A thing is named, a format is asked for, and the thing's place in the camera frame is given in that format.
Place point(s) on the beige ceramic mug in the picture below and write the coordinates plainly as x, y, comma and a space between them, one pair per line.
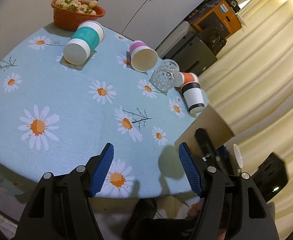
236, 160

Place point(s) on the teal sleeve white cup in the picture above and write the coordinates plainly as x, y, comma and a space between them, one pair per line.
83, 42

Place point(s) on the red bowl of strawberries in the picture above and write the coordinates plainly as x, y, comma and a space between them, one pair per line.
71, 19

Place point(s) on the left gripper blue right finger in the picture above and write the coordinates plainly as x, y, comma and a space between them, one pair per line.
193, 175

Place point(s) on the black handbag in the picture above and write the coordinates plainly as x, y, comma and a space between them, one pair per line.
212, 39

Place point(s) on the white double door cabinet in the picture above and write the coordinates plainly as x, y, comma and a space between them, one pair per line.
150, 21

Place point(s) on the orange sleeve white cup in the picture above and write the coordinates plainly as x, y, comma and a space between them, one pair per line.
184, 78

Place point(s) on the dark grey suitcase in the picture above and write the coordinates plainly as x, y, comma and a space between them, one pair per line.
191, 54

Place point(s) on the cream curtain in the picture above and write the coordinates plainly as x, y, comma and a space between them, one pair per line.
251, 86

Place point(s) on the blue daisy tablecloth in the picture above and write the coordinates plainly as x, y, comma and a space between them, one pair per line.
54, 116

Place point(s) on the orange black cardboard box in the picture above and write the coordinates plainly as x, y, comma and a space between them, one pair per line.
218, 15

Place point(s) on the white suitcase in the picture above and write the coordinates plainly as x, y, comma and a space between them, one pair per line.
172, 39

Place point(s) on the brown kraft paper cup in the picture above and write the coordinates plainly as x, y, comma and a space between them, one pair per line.
215, 125

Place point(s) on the clear glass tumbler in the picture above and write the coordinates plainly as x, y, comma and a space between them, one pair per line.
164, 77

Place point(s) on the pink sleeve white cup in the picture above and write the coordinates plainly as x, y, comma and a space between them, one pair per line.
143, 58

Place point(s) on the black banded white cup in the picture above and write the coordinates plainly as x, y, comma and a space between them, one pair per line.
192, 95

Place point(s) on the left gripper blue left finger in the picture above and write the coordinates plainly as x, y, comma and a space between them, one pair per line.
101, 164

